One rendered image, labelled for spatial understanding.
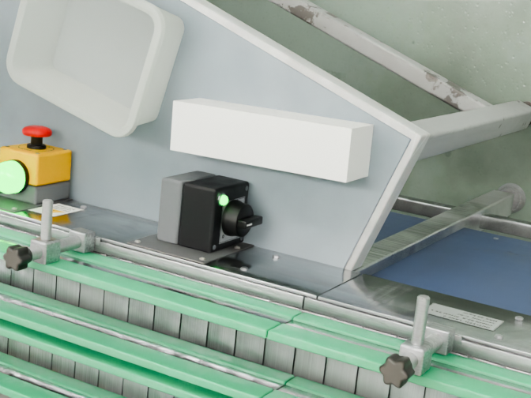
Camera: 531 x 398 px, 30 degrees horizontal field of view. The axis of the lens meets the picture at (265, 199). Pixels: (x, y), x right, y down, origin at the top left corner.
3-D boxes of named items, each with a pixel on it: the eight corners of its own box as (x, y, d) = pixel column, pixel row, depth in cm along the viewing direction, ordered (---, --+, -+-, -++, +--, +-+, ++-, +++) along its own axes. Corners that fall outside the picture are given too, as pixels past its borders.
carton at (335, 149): (200, 98, 126) (173, 100, 121) (373, 124, 115) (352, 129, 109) (197, 144, 127) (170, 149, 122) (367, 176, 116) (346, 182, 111)
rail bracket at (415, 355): (423, 342, 102) (370, 381, 90) (433, 273, 100) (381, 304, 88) (460, 352, 100) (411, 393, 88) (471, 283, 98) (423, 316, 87)
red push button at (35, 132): (14, 149, 135) (16, 125, 134) (35, 147, 138) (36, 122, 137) (37, 155, 133) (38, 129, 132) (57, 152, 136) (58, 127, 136)
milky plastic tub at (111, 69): (77, -47, 134) (32, -51, 126) (207, 14, 125) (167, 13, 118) (45, 73, 140) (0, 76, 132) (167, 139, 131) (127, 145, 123)
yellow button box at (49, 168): (34, 189, 142) (-4, 196, 136) (36, 137, 140) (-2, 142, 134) (72, 198, 139) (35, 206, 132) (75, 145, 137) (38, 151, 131)
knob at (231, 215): (239, 231, 123) (261, 238, 122) (219, 238, 119) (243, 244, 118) (242, 197, 122) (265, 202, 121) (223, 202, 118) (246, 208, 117)
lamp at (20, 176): (3, 189, 135) (-13, 192, 132) (5, 156, 134) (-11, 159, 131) (28, 195, 133) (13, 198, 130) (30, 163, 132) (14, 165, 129)
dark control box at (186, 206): (193, 229, 129) (155, 240, 122) (198, 169, 127) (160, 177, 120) (247, 242, 125) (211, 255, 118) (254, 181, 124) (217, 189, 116)
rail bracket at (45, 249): (76, 245, 123) (-3, 266, 111) (79, 187, 121) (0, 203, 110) (101, 252, 121) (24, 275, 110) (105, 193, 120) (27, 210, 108)
